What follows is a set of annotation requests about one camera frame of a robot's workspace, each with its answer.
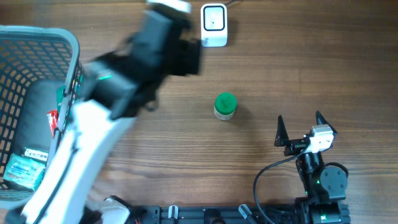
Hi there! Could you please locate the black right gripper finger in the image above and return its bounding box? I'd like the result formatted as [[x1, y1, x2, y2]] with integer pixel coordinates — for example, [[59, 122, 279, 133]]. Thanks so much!
[[315, 111, 338, 137], [274, 115, 289, 147]]

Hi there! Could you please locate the green lid jar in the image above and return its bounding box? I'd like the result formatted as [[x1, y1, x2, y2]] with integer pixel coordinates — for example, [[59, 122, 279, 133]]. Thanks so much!
[[214, 92, 237, 121]]

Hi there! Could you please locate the green 3M gloves bag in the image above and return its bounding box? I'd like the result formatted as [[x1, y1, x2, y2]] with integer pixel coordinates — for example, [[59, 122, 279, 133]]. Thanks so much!
[[56, 85, 65, 112]]

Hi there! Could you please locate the red stick packet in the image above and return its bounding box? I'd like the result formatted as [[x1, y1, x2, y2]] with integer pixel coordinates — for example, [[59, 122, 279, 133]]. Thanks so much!
[[47, 110, 58, 138]]

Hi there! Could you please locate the teal tissue pack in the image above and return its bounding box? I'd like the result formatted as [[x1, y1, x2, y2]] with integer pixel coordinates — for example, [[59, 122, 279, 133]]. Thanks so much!
[[3, 154, 45, 191]]

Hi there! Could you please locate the green gum box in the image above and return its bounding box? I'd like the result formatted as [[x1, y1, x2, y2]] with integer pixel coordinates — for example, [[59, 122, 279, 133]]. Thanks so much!
[[24, 147, 49, 163]]

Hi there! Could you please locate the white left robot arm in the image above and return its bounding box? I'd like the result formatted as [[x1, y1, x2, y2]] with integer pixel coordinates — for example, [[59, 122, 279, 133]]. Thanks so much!
[[5, 4, 201, 223]]

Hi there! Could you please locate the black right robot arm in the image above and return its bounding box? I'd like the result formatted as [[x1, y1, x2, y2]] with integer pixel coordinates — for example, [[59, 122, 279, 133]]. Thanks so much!
[[274, 111, 351, 224]]

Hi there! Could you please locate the white barcode scanner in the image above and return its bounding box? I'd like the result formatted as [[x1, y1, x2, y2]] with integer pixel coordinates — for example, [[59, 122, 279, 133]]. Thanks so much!
[[200, 3, 228, 47]]

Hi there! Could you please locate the grey plastic basket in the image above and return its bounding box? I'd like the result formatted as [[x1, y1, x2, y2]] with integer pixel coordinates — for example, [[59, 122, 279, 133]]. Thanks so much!
[[0, 25, 85, 211]]

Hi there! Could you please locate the black camera cable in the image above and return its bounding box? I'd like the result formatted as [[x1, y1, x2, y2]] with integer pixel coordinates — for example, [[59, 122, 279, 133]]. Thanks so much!
[[252, 144, 312, 224]]

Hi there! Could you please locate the black aluminium mounting rail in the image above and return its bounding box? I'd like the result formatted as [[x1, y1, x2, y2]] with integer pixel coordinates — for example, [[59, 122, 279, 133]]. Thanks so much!
[[126, 204, 308, 224]]

